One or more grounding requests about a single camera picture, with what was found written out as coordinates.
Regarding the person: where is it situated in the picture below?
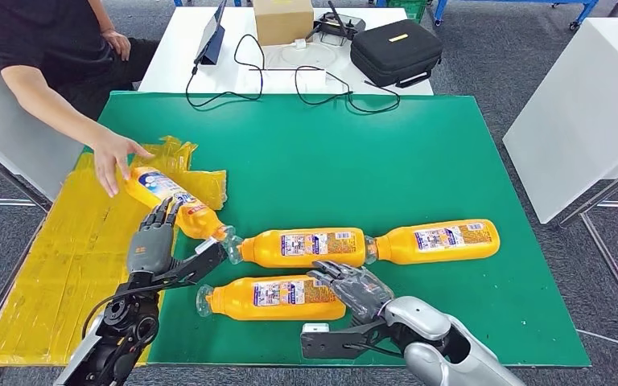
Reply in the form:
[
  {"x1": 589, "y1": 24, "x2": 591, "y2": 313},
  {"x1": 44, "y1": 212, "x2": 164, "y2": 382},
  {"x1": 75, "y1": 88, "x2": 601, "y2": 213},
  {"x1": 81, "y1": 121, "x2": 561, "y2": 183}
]
[{"x1": 0, "y1": 0, "x2": 161, "y2": 199}]

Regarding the white table with metal legs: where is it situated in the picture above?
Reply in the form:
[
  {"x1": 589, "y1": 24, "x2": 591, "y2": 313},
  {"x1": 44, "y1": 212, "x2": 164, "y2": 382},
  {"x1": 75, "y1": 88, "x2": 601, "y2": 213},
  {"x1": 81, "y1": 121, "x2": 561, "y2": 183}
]
[
  {"x1": 0, "y1": 29, "x2": 84, "y2": 214},
  {"x1": 502, "y1": 17, "x2": 618, "y2": 337}
]

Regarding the green table mat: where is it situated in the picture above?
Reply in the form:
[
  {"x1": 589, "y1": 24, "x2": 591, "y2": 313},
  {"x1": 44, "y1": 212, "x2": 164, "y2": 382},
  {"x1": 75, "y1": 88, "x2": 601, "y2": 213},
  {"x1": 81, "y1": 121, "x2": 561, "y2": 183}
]
[{"x1": 95, "y1": 91, "x2": 591, "y2": 368}]

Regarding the blue metal rack frame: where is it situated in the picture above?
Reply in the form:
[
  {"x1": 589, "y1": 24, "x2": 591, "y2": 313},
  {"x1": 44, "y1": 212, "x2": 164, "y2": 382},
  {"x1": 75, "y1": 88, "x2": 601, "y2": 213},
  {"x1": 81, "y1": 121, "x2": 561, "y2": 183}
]
[{"x1": 432, "y1": 0, "x2": 599, "y2": 31}]

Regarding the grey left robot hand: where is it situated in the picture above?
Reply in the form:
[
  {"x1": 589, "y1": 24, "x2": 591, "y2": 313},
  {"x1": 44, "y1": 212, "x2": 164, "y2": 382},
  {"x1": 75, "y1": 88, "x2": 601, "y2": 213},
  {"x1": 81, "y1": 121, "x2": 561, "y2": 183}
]
[{"x1": 126, "y1": 197, "x2": 185, "y2": 275}]

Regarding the white floor cable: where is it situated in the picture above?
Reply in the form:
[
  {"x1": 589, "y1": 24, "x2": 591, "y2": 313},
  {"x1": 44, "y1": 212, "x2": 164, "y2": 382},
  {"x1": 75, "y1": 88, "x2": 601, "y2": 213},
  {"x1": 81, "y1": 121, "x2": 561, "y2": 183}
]
[{"x1": 575, "y1": 326, "x2": 618, "y2": 347}]

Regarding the person's right hand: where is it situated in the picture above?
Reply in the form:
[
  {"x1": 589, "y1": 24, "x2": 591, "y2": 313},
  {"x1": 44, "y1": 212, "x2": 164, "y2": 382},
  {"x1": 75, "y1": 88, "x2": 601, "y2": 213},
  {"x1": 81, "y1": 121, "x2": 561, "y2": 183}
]
[{"x1": 92, "y1": 129, "x2": 155, "y2": 199}]

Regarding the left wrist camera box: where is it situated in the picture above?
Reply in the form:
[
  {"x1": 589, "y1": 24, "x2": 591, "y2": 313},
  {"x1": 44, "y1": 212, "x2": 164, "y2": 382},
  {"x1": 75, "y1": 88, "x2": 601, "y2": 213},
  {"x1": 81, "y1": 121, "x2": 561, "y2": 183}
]
[{"x1": 151, "y1": 236, "x2": 229, "y2": 291}]

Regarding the black remote controller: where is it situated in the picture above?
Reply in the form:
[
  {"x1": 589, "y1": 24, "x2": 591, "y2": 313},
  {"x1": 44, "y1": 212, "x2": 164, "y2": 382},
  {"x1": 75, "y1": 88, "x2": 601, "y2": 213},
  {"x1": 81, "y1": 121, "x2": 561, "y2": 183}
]
[{"x1": 306, "y1": 1, "x2": 367, "y2": 48}]

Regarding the green plastic crate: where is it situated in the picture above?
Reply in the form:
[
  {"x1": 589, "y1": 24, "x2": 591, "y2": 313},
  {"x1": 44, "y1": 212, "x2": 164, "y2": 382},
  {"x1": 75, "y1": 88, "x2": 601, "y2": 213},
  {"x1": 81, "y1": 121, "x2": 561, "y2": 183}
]
[{"x1": 385, "y1": 0, "x2": 428, "y2": 23}]

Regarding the black zip carry case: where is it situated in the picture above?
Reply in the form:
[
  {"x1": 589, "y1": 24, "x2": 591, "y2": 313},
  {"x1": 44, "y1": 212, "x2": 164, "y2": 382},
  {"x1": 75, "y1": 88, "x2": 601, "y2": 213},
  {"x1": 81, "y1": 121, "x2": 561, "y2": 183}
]
[{"x1": 350, "y1": 18, "x2": 444, "y2": 89}]

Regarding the brown cardboard box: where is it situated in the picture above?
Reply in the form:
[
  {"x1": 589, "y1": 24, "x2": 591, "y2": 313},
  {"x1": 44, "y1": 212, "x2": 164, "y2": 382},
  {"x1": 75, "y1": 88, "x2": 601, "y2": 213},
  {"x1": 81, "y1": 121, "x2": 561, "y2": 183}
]
[{"x1": 252, "y1": 0, "x2": 315, "y2": 47}]

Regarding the clear round plate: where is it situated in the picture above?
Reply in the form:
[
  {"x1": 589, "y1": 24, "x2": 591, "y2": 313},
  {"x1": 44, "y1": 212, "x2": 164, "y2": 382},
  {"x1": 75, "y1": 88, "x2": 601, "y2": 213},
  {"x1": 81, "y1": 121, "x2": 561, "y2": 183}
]
[{"x1": 281, "y1": 42, "x2": 338, "y2": 69}]

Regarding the person's left hand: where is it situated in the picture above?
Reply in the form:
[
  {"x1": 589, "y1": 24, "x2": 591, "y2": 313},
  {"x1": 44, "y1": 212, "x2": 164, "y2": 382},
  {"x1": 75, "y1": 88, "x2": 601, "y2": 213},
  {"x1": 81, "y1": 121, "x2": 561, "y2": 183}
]
[{"x1": 101, "y1": 29, "x2": 132, "y2": 62}]

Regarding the white desk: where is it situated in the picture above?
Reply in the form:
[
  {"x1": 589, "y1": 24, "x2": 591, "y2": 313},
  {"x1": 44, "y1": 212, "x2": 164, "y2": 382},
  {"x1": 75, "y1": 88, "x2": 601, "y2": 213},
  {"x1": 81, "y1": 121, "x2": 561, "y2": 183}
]
[{"x1": 138, "y1": 6, "x2": 435, "y2": 97}]

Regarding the orange bottle with clear cap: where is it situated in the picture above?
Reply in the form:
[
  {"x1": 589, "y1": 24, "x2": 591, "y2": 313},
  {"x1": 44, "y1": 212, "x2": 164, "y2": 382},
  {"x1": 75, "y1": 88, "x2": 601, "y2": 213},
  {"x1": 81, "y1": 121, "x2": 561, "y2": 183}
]
[
  {"x1": 196, "y1": 274, "x2": 348, "y2": 322},
  {"x1": 365, "y1": 219, "x2": 501, "y2": 266},
  {"x1": 123, "y1": 166, "x2": 236, "y2": 242},
  {"x1": 222, "y1": 228, "x2": 377, "y2": 269}
]

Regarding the white power adapter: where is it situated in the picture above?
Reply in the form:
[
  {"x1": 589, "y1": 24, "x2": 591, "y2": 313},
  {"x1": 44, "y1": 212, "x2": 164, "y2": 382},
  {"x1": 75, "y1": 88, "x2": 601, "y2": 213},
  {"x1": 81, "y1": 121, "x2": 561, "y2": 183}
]
[{"x1": 302, "y1": 69, "x2": 328, "y2": 89}]

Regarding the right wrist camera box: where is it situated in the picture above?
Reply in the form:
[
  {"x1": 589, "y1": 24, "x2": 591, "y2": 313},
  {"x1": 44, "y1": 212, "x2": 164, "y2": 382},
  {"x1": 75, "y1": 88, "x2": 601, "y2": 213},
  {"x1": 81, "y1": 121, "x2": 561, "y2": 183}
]
[{"x1": 300, "y1": 319, "x2": 395, "y2": 360}]

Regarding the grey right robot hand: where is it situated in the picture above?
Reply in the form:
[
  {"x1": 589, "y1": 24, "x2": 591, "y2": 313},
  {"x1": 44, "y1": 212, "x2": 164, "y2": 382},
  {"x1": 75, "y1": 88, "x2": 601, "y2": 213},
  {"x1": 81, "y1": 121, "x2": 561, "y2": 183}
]
[{"x1": 307, "y1": 260, "x2": 395, "y2": 323}]

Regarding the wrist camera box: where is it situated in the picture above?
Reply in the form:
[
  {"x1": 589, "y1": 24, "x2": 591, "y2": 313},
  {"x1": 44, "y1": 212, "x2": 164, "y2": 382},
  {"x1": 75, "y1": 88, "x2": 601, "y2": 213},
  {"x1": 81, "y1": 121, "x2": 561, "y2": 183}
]
[
  {"x1": 300, "y1": 319, "x2": 395, "y2": 360},
  {"x1": 151, "y1": 236, "x2": 229, "y2": 291}
]

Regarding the black cable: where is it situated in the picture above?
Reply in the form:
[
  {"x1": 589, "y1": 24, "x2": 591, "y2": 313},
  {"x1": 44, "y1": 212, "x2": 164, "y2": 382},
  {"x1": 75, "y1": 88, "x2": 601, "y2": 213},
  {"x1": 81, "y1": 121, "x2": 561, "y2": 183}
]
[
  {"x1": 185, "y1": 33, "x2": 266, "y2": 110},
  {"x1": 294, "y1": 64, "x2": 402, "y2": 115}
]

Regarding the dark tablet with cover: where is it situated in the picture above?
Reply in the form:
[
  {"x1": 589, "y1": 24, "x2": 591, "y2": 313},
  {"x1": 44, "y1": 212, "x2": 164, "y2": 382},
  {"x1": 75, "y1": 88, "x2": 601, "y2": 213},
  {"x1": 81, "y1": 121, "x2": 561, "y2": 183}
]
[{"x1": 194, "y1": 0, "x2": 229, "y2": 67}]

